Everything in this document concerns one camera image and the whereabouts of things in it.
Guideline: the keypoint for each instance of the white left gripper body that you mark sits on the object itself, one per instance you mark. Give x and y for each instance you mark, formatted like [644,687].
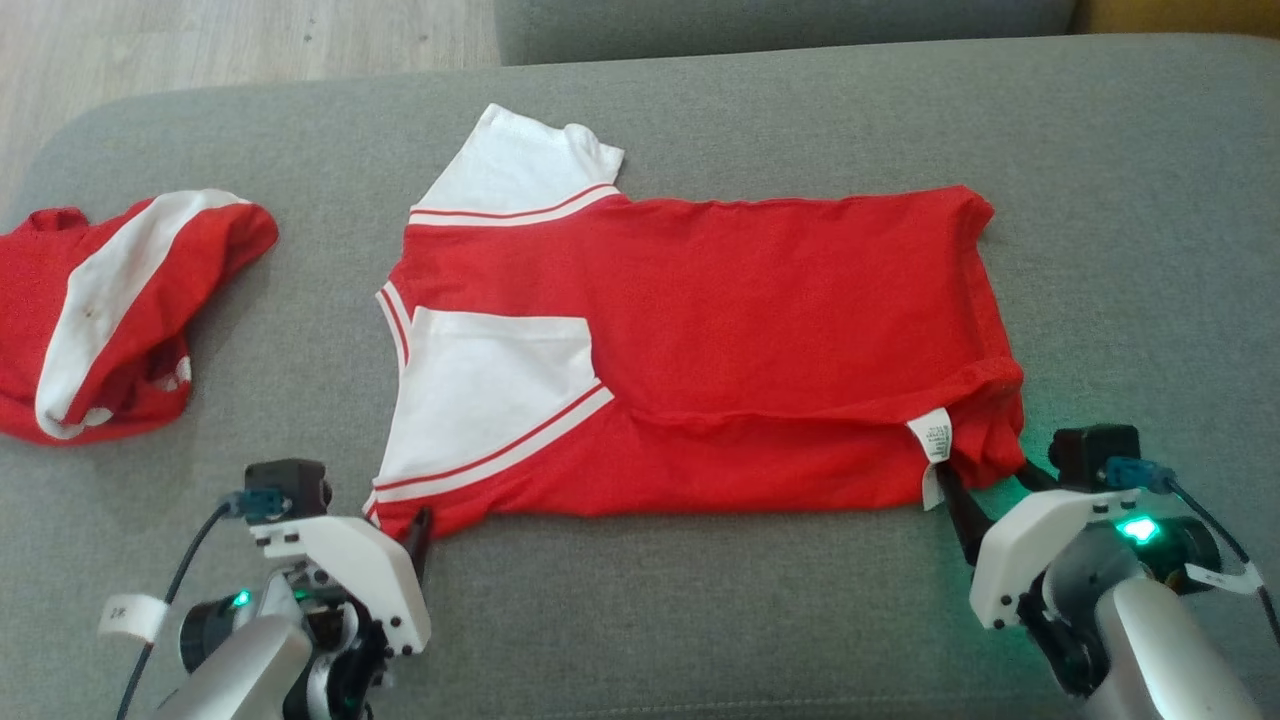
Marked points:
[365,575]

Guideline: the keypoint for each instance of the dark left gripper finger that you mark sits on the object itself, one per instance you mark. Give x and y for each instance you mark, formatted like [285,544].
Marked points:
[420,540]

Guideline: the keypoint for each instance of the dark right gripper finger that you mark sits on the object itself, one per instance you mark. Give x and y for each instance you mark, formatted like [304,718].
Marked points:
[1035,480]
[965,520]

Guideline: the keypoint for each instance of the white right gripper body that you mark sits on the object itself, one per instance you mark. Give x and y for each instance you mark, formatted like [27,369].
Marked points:
[1030,545]

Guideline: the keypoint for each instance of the red white-sleeved jersey shirt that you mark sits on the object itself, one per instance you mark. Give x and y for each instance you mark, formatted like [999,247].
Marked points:
[780,320]

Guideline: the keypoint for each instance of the red white-striped shorts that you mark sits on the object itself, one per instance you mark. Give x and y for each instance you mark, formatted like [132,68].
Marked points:
[140,310]

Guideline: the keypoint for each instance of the grey sofa seat cushion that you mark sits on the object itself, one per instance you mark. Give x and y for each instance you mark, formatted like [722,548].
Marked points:
[1130,250]

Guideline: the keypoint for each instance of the yellow cushion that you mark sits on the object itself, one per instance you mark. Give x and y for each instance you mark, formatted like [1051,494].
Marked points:
[1180,15]

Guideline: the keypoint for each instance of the grey sofa back cushion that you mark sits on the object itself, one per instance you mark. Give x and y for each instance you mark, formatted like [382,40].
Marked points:
[780,25]

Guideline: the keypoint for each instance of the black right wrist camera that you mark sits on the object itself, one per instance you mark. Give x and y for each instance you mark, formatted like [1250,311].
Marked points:
[1090,450]

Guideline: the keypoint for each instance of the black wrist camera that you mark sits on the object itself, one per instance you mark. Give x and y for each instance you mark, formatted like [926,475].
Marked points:
[290,485]
[1090,450]

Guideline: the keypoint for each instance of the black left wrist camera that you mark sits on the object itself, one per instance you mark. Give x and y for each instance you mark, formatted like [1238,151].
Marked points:
[290,485]

